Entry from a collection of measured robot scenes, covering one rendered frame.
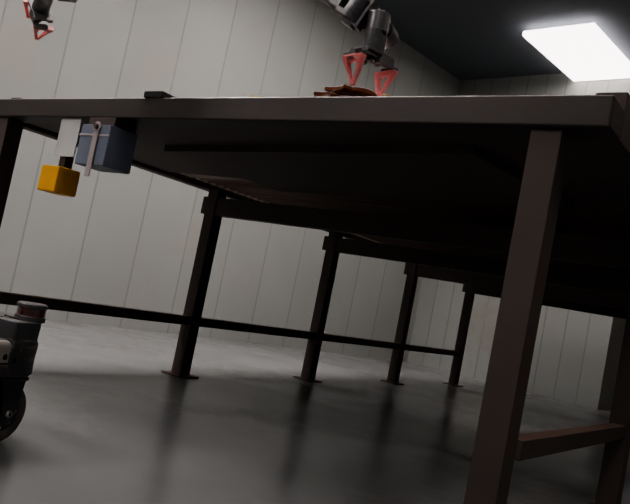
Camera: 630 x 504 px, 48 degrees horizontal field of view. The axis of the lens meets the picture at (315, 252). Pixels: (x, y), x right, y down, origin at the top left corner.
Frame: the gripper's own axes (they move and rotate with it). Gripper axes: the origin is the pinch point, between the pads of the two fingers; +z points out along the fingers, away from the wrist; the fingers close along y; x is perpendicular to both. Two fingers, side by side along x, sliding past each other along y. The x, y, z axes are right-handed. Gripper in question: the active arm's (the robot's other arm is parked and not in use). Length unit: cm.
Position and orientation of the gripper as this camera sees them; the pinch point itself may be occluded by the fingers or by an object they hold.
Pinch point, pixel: (366, 88)
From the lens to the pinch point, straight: 185.2
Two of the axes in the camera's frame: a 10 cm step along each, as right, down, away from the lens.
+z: -1.8, 9.8, -0.6
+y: 7.3, 1.8, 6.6
